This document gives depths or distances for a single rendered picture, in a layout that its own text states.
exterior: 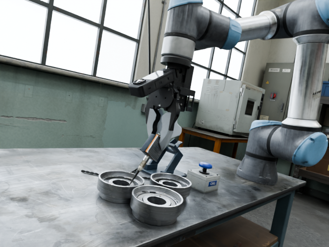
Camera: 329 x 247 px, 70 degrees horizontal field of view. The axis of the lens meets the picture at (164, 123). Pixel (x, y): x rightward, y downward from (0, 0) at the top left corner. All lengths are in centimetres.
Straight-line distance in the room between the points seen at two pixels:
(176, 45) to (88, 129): 181
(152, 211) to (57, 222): 16
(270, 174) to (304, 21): 52
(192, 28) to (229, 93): 231
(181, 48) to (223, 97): 235
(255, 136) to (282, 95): 349
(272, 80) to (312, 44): 367
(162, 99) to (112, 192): 23
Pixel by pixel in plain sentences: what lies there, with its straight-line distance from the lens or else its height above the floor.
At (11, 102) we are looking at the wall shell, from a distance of 205.
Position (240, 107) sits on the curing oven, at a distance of 277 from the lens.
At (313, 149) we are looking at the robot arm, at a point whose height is 97.
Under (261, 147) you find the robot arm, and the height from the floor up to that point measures 93.
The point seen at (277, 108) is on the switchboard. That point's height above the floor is 128.
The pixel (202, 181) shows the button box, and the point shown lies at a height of 83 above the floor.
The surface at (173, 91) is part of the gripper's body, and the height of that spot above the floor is 105.
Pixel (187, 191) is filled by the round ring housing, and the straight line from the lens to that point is 59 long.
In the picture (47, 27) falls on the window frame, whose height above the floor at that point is 145.
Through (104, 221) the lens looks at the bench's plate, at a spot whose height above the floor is 80.
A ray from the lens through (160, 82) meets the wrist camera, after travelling 52.
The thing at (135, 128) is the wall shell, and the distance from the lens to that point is 256.
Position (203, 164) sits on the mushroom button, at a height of 87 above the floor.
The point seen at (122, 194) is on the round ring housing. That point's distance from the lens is 52.
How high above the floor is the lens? 103
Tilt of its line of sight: 5 degrees down
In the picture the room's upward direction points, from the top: 10 degrees clockwise
